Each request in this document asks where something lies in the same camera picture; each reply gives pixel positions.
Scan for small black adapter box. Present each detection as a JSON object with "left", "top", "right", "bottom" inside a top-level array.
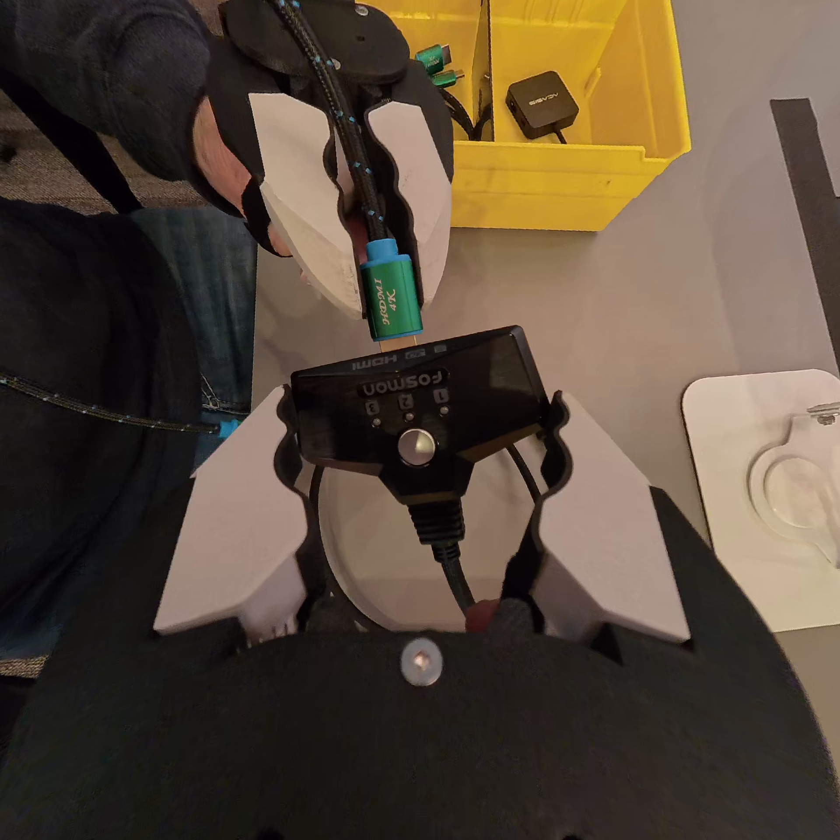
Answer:
[{"left": 505, "top": 71, "right": 581, "bottom": 142}]

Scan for person's left forearm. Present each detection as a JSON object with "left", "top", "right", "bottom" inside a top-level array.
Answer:
[{"left": 0, "top": 0, "right": 214, "bottom": 185}]

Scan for coiled cable green plug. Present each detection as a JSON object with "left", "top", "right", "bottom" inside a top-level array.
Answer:
[{"left": 415, "top": 42, "right": 493, "bottom": 142}]

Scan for wooden board stand white base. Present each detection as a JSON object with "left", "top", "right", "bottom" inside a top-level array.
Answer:
[{"left": 682, "top": 369, "right": 840, "bottom": 632}]

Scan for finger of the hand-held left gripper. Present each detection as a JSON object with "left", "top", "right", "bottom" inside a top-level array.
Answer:
[
  {"left": 248, "top": 92, "right": 367, "bottom": 321},
  {"left": 365, "top": 98, "right": 455, "bottom": 313}
]

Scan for blue-flecked HDMI cable green plugs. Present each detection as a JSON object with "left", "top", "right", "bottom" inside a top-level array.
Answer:
[{"left": 0, "top": 0, "right": 426, "bottom": 442}]

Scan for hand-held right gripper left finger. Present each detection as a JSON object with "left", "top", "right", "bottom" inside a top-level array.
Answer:
[{"left": 153, "top": 386, "right": 328, "bottom": 647}]

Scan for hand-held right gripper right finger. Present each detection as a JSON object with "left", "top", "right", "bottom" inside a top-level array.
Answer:
[{"left": 502, "top": 392, "right": 691, "bottom": 644}]

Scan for black HDMI switch box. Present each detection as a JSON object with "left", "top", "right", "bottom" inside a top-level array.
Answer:
[{"left": 290, "top": 326, "right": 553, "bottom": 506}]

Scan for person's jeans leg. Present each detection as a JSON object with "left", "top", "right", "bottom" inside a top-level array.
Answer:
[{"left": 128, "top": 209, "right": 258, "bottom": 434}]

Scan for yellow plastic bin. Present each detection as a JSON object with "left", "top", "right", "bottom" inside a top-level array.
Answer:
[{"left": 374, "top": 0, "right": 693, "bottom": 232}]

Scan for person's left hand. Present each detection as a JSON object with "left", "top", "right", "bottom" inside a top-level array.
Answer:
[{"left": 193, "top": 97, "right": 253, "bottom": 203}]

